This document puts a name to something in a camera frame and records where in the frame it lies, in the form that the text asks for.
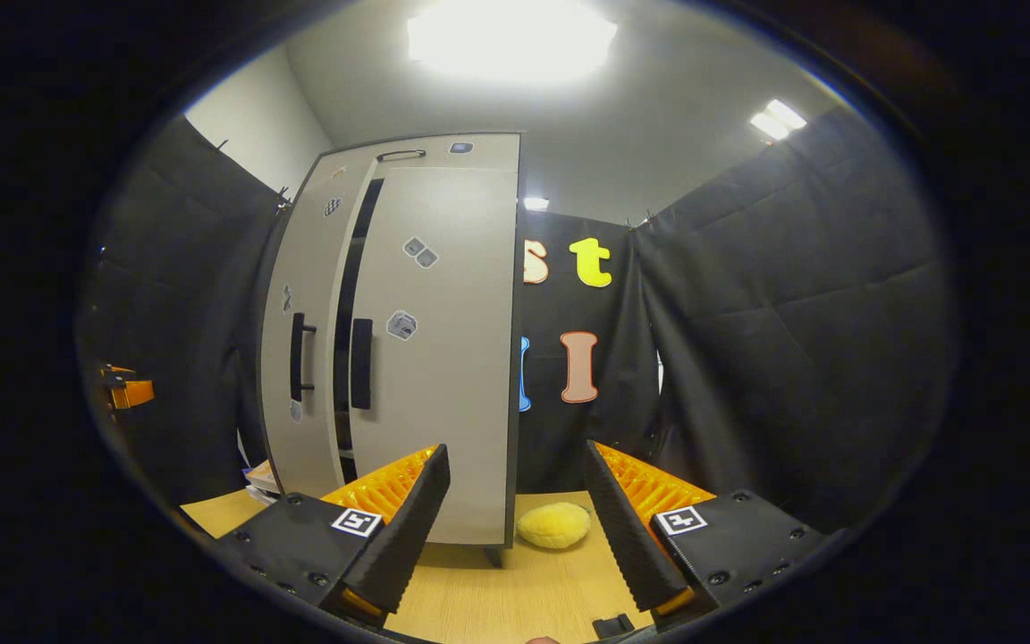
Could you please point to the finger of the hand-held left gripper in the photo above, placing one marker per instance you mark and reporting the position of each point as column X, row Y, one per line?
column 132, row 391

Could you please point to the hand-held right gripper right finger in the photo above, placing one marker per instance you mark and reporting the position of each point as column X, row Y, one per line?
column 622, row 528

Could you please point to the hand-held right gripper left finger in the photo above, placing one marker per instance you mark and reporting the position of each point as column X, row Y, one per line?
column 408, row 537

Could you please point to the white cabinet door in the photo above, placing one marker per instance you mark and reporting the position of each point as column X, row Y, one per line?
column 318, row 259
column 443, row 358

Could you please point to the white shoe cabinet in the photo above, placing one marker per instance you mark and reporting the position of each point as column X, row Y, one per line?
column 479, row 150

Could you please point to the yellow plush ball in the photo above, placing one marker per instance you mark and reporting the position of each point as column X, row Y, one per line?
column 555, row 525

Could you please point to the white book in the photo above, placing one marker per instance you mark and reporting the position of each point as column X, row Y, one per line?
column 257, row 496

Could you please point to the black backdrop cloth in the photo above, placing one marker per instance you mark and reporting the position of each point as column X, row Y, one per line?
column 792, row 313

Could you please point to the small ceiling light panel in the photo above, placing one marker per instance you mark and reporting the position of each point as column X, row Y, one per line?
column 536, row 203
column 779, row 118

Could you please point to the large ceiling light panel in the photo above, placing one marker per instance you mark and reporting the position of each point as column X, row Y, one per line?
column 510, row 40

